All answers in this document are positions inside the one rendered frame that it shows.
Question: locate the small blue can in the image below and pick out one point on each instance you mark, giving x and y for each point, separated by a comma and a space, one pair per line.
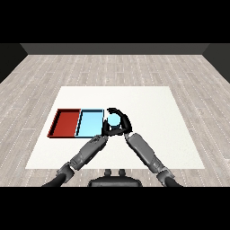
113, 120

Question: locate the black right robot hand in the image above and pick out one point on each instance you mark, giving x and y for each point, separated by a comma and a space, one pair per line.
125, 124

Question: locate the red shallow open box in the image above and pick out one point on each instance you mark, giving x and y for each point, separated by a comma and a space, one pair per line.
65, 123

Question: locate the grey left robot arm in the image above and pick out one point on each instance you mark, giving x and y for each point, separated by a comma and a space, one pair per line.
88, 151

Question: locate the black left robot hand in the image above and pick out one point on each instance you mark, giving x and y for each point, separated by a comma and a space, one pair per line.
105, 128

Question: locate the light blue shallow open box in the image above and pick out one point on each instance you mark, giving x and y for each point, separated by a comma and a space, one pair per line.
90, 123

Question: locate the dark grey robot body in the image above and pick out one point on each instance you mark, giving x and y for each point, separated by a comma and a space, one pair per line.
115, 180

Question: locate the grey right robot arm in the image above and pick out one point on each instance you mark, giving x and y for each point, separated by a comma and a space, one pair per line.
145, 152

